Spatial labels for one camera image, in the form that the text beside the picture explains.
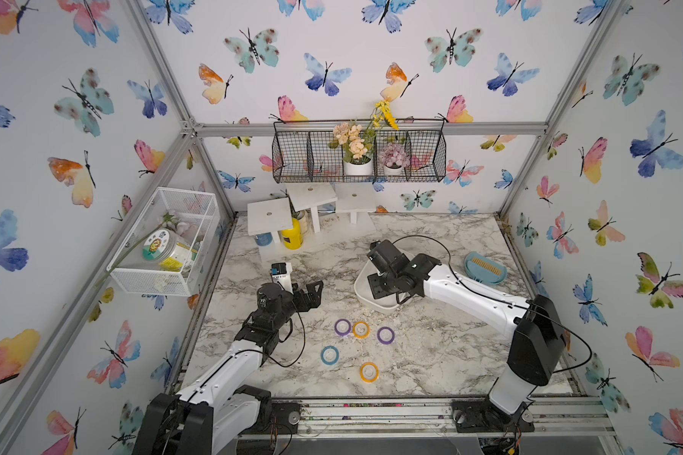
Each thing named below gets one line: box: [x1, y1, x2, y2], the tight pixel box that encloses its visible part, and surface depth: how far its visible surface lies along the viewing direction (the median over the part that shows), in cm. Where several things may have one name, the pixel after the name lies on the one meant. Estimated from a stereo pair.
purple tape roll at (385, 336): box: [376, 326, 395, 346], surface depth 90 cm
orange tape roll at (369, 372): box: [359, 362, 381, 383], surface depth 83 cm
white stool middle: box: [285, 182, 338, 234], surface depth 98 cm
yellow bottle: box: [281, 218, 304, 251], surface depth 105 cm
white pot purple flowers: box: [379, 142, 411, 177], surface depth 90 cm
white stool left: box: [246, 197, 293, 259], surface depth 103 cm
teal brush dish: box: [463, 251, 508, 287], surface depth 104 cm
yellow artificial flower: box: [372, 100, 400, 131], surface depth 84 cm
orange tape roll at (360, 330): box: [351, 321, 371, 340], surface depth 90 cm
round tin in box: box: [142, 228, 178, 262], surface depth 65 cm
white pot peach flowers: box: [328, 122, 377, 177], surface depth 84 cm
